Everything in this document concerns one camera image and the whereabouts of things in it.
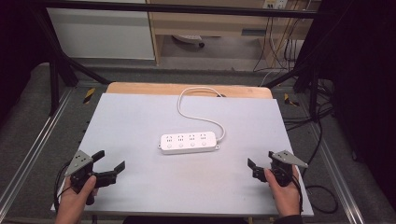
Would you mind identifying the white power strip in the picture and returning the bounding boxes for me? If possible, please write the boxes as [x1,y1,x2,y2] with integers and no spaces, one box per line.
[157,131,220,156]

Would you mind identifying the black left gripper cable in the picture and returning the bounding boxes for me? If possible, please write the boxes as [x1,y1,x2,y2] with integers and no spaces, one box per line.
[52,161,73,214]

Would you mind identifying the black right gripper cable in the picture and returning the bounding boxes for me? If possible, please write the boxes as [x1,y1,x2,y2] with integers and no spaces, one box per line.
[291,119,339,215]

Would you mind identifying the person's right hand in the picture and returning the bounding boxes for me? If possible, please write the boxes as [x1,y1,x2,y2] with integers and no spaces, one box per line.
[263,167,302,217]

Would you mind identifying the black metal frame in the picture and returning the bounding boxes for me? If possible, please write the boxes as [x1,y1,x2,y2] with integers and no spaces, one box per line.
[29,0,335,117]

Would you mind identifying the white wall socket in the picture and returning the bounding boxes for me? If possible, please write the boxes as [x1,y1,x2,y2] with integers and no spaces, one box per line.
[262,0,289,10]

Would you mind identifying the white power strip cable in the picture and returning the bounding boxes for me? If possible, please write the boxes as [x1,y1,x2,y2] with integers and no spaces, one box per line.
[177,86,226,143]

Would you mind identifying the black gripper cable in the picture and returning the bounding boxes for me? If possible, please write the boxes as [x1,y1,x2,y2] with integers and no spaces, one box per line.
[291,119,339,215]
[52,161,73,214]

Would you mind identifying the black floor cables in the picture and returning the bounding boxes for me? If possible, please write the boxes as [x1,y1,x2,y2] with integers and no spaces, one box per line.
[281,78,335,132]

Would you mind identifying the bundle of hanging cables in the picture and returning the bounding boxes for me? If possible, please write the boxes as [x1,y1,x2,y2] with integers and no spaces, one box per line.
[252,0,312,88]

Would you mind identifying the aluminium floor rail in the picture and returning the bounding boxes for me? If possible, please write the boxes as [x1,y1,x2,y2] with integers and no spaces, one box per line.
[306,121,366,224]
[0,88,75,214]

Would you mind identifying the white table cover sheet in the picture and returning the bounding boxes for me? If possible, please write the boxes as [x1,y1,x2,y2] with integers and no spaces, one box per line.
[50,92,315,217]

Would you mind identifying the person's dark clothing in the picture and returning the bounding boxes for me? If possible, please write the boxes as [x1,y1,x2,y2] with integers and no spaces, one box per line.
[121,215,250,224]

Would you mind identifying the person's left hand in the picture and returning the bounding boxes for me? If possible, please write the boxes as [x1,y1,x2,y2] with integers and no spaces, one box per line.
[55,175,98,219]

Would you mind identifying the light wooden desk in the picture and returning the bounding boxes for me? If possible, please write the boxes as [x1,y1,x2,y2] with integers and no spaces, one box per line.
[145,0,322,67]

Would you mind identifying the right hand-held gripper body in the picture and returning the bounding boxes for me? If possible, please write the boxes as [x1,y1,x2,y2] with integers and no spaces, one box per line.
[251,149,309,188]

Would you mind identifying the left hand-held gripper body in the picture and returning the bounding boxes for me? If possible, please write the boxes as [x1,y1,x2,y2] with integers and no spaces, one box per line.
[64,149,118,206]

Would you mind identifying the black curtain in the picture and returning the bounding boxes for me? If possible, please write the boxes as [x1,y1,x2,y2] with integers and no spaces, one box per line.
[303,0,396,213]
[0,0,60,125]

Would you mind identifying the white cabinet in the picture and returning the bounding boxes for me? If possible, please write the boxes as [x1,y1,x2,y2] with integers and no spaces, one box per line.
[46,0,156,61]

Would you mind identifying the wooden table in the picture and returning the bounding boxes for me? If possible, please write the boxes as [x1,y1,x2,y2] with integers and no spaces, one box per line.
[106,81,274,100]

